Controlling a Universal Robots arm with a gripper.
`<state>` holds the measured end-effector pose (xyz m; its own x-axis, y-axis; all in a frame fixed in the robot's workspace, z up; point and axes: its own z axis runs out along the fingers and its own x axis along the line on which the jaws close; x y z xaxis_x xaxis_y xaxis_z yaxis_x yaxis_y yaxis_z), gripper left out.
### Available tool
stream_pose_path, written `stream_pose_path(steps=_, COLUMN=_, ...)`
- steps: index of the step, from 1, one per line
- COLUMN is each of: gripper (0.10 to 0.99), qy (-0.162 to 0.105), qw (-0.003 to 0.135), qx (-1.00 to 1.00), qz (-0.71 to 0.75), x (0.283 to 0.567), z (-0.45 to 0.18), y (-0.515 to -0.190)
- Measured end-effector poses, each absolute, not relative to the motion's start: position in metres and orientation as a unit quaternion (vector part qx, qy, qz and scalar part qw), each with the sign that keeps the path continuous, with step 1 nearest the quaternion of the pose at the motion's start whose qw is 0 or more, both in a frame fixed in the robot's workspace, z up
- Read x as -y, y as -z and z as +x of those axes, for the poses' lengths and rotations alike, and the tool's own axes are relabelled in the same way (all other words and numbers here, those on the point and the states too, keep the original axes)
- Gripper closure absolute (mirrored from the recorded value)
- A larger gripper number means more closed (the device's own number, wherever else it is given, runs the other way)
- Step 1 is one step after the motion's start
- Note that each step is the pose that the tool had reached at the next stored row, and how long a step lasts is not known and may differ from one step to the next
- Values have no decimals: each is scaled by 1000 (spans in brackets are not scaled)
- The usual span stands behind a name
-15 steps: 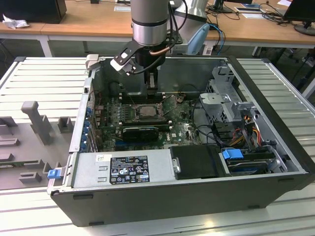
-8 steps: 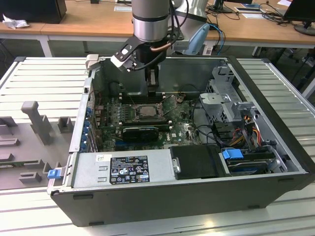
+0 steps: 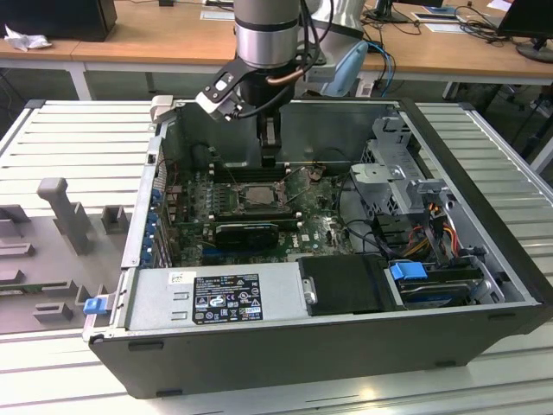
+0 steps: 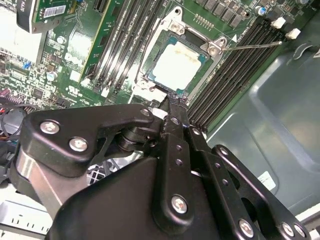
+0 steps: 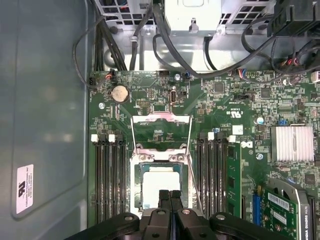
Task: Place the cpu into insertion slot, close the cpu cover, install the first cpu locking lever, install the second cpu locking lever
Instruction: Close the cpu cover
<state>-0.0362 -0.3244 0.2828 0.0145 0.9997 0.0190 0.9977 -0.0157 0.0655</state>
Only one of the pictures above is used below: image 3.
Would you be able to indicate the silver metal drive cage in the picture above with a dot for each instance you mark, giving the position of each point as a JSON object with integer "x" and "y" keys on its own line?
{"x": 376, "y": 173}

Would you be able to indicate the black monitor stand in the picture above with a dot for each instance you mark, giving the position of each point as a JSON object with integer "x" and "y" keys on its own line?
{"x": 384, "y": 13}

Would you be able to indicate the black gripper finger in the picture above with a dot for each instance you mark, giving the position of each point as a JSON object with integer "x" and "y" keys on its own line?
{"x": 268, "y": 157}

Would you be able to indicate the round coin battery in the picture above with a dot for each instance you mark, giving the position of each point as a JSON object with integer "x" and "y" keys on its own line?
{"x": 314, "y": 174}

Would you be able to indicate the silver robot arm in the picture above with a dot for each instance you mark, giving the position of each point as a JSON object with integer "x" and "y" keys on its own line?
{"x": 265, "y": 43}

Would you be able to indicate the white barcode sticker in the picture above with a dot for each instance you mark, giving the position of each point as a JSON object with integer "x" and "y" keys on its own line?
{"x": 181, "y": 277}

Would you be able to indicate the grey parts rack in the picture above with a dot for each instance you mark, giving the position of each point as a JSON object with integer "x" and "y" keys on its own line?
{"x": 43, "y": 259}

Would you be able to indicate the small black device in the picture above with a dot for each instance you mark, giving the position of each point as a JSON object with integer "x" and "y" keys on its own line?
{"x": 165, "y": 3}

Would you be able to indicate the black plastic bay cover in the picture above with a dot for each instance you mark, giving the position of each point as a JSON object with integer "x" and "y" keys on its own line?
{"x": 345, "y": 281}

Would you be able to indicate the green motherboard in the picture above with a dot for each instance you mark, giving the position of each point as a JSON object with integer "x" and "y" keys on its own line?
{"x": 311, "y": 242}

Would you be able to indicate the thin metal locking lever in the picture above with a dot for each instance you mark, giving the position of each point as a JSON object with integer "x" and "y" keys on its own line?
{"x": 299, "y": 193}
{"x": 229, "y": 174}

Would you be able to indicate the silver metal latch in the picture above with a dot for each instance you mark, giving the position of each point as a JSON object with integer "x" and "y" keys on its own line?
{"x": 309, "y": 291}

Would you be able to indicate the green RAM stick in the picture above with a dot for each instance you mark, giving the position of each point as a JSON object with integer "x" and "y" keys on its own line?
{"x": 10, "y": 293}

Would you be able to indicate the small white box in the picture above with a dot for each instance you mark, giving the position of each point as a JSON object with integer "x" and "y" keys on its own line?
{"x": 365, "y": 90}

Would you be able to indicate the black silver PC case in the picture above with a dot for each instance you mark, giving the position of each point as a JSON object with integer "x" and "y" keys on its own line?
{"x": 259, "y": 367}

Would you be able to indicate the black graphics card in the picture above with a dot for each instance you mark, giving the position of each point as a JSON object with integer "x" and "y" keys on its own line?
{"x": 246, "y": 237}

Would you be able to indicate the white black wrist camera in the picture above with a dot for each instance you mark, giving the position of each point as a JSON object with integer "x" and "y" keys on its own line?
{"x": 216, "y": 93}

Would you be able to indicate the crumpled white paper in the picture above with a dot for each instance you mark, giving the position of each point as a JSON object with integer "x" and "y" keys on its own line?
{"x": 26, "y": 40}

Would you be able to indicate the CPU socket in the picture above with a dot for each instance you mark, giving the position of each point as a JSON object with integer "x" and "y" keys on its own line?
{"x": 240, "y": 195}

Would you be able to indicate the black monitor with stand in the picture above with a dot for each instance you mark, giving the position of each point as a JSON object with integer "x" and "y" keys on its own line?
{"x": 527, "y": 17}

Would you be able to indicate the blue plastic latch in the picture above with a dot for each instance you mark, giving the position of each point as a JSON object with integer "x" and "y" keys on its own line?
{"x": 95, "y": 307}

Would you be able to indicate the blue plastic slot clip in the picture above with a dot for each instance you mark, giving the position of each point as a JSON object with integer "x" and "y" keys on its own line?
{"x": 152, "y": 228}
{"x": 157, "y": 195}
{"x": 148, "y": 254}

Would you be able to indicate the silver power supply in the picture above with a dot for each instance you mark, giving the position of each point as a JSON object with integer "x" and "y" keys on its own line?
{"x": 151, "y": 302}

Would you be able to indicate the black RAM slot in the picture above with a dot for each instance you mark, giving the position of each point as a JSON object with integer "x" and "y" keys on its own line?
{"x": 250, "y": 169}
{"x": 259, "y": 211}
{"x": 259, "y": 215}
{"x": 259, "y": 221}
{"x": 250, "y": 174}
{"x": 259, "y": 218}
{"x": 250, "y": 164}

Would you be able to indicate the hard disk blue carrier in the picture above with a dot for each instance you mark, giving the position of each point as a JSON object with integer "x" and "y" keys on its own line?
{"x": 406, "y": 273}

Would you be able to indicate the silver green CPU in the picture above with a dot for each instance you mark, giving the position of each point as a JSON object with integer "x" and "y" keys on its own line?
{"x": 261, "y": 194}

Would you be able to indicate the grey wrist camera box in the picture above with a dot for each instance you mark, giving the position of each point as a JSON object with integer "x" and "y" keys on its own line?
{"x": 322, "y": 74}

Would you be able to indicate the wooden desk white frame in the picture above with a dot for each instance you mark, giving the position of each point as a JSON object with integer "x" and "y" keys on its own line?
{"x": 39, "y": 58}
{"x": 173, "y": 43}

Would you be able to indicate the black power supply label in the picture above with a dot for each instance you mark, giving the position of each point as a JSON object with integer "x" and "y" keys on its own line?
{"x": 224, "y": 298}

